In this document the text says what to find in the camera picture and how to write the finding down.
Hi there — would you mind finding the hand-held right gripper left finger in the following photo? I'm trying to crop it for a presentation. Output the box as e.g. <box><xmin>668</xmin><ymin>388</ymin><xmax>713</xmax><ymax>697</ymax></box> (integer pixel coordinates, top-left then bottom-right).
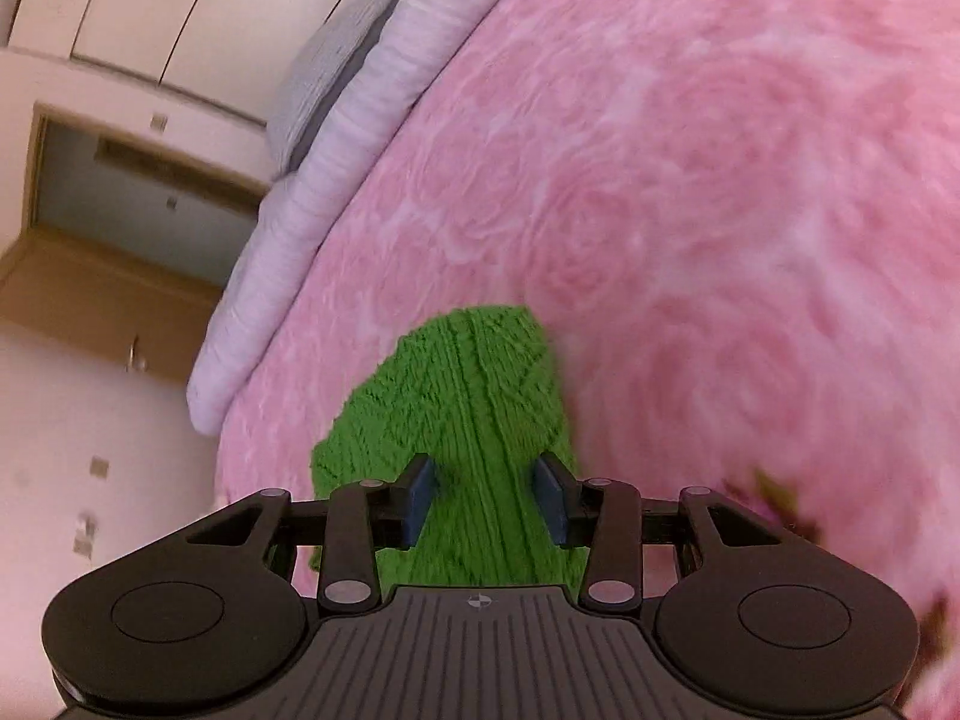
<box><xmin>184</xmin><ymin>454</ymin><xmax>437</xmax><ymax>616</ymax></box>

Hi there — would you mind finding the grey ribbed quilt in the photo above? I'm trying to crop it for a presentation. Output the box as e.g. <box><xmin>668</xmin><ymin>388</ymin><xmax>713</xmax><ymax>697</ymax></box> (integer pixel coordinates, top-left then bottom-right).
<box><xmin>186</xmin><ymin>0</ymin><xmax>538</xmax><ymax>436</ymax></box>

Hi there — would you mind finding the grey pillow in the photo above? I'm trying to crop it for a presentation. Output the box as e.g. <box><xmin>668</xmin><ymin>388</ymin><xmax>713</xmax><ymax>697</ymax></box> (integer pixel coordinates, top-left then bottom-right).
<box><xmin>266</xmin><ymin>0</ymin><xmax>404</xmax><ymax>182</ymax></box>

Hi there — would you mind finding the pink floral blanket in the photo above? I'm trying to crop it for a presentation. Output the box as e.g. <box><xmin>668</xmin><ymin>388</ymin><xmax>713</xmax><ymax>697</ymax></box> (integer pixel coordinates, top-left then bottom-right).
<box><xmin>212</xmin><ymin>0</ymin><xmax>960</xmax><ymax>720</ymax></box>

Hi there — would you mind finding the wooden door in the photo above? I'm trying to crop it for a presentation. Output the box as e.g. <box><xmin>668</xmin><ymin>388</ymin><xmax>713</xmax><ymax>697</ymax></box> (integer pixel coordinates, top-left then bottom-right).
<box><xmin>0</xmin><ymin>229</ymin><xmax>222</xmax><ymax>389</ymax></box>

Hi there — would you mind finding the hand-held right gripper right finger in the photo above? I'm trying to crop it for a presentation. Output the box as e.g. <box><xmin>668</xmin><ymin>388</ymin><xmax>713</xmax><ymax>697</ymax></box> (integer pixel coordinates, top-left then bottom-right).
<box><xmin>534</xmin><ymin>452</ymin><xmax>781</xmax><ymax>616</ymax></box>

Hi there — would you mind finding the frosted glass door frame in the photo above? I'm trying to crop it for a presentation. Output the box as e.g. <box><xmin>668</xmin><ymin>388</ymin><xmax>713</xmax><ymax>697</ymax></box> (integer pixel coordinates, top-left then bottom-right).
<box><xmin>28</xmin><ymin>106</ymin><xmax>272</xmax><ymax>295</ymax></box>

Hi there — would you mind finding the green knitted sweater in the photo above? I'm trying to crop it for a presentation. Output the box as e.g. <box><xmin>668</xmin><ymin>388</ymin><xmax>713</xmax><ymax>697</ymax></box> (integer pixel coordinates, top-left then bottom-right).
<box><xmin>310</xmin><ymin>305</ymin><xmax>591</xmax><ymax>587</ymax></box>

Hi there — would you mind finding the white wardrobe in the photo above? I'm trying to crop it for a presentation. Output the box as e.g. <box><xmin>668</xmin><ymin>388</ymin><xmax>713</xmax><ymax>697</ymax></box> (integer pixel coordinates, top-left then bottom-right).
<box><xmin>4</xmin><ymin>0</ymin><xmax>422</xmax><ymax>130</ymax></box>

